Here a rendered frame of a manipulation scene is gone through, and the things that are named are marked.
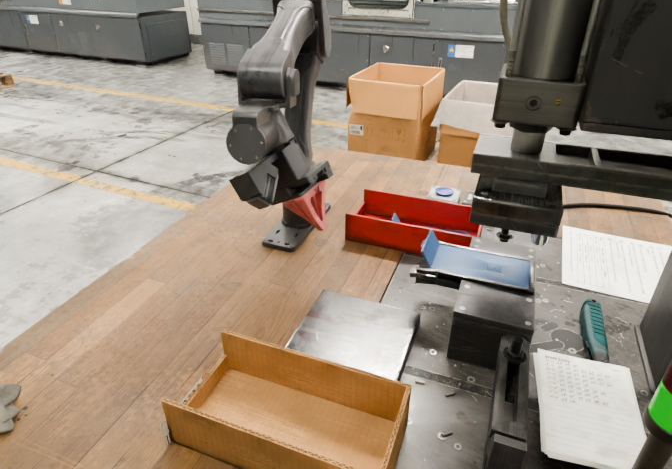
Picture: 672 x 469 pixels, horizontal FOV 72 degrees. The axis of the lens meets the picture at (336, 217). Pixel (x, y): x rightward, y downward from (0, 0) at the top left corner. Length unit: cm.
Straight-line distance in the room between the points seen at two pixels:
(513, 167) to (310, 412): 38
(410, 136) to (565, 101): 245
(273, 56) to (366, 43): 477
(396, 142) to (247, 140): 243
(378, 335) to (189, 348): 27
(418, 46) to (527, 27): 474
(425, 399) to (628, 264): 51
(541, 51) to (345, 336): 43
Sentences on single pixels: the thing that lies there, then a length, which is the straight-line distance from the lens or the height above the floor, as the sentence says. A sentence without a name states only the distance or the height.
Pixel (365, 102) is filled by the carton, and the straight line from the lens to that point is 302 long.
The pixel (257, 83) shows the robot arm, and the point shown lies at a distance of 70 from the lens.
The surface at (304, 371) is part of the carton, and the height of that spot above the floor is 94.
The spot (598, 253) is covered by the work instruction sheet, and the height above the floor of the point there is 90.
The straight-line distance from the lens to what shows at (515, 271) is 73.
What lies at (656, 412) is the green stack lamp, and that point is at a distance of 50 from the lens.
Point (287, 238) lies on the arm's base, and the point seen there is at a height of 91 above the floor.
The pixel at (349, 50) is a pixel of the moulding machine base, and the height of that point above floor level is 46.
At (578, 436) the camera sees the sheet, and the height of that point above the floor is 95.
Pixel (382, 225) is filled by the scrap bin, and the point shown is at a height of 95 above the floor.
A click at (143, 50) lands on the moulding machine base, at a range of 738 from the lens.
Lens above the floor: 139
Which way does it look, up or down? 29 degrees down
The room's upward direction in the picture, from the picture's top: straight up
